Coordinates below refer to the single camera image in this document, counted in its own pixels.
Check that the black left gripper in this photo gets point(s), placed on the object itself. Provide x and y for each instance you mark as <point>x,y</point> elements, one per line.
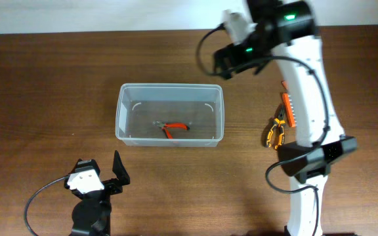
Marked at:
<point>116,186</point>

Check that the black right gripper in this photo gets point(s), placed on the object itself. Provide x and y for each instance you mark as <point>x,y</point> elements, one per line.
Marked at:
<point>230,52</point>

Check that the red black cutting pliers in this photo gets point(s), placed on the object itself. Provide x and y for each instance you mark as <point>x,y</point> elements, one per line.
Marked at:
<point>165,126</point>

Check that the orange scraper wooden handle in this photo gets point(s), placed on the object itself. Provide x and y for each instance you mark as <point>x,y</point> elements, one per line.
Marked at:
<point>284,84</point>

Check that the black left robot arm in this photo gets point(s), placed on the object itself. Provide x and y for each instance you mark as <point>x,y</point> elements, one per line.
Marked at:
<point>91,216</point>

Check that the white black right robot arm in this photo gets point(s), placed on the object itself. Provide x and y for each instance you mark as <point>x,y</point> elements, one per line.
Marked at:
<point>287,33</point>

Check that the clear plastic container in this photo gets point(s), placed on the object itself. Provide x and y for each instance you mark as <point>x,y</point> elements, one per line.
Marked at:
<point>199,106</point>

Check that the orange screwdriver bit holder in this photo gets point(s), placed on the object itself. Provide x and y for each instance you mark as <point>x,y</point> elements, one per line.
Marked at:
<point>287,101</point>

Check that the yellow black needle-nose pliers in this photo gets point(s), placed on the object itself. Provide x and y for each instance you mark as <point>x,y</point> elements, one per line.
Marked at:
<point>275,136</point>

